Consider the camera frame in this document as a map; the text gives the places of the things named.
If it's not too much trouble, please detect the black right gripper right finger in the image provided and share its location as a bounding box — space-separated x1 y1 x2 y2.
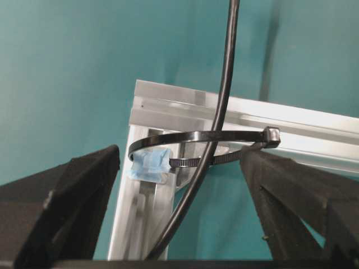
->
240 147 358 268

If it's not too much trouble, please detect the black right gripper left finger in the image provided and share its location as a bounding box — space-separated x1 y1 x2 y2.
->
1 145 120 268

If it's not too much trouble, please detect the black USB cable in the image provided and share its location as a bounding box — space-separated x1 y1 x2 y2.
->
144 0 242 261

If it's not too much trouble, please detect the black zip tie loop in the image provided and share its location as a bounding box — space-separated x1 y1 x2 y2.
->
128 127 281 168

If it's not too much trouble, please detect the blue tape piece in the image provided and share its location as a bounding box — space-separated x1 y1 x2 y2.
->
127 147 172 184

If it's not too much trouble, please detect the square aluminium extrusion frame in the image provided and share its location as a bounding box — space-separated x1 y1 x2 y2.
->
107 80 358 260

